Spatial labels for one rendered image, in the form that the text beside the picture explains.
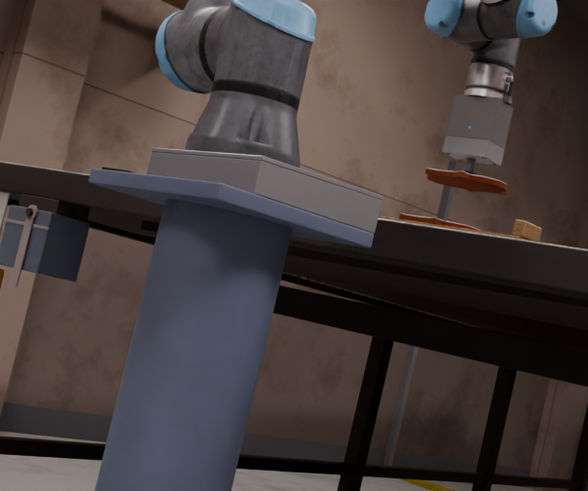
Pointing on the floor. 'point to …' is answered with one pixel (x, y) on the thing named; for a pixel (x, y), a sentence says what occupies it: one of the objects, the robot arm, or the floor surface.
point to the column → (200, 329)
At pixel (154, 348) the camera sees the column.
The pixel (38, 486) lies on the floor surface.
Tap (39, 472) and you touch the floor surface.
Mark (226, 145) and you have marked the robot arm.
